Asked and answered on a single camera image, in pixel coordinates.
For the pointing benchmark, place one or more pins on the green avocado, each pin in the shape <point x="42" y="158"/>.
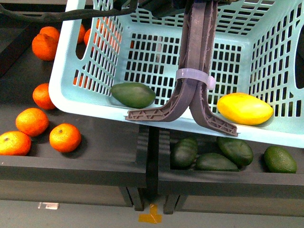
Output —
<point x="184" y="153"/>
<point x="133" y="94"/>
<point x="214" y="162"/>
<point x="279" y="160"/>
<point x="237" y="150"/>

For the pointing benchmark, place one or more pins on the yellow mango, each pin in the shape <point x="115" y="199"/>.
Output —
<point x="244" y="109"/>

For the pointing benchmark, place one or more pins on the orange behind basket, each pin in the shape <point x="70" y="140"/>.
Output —
<point x="105" y="35"/>

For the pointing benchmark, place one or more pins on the black avocado tray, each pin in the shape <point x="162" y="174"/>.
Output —
<point x="251" y="190"/>

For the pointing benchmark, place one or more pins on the white zip tie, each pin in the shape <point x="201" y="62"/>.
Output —
<point x="190" y="73"/>

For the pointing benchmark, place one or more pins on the black orange tray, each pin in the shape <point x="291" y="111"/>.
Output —
<point x="107" y="168"/>

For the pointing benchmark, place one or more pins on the yellow floor tape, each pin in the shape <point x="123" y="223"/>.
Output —
<point x="152" y="216"/>

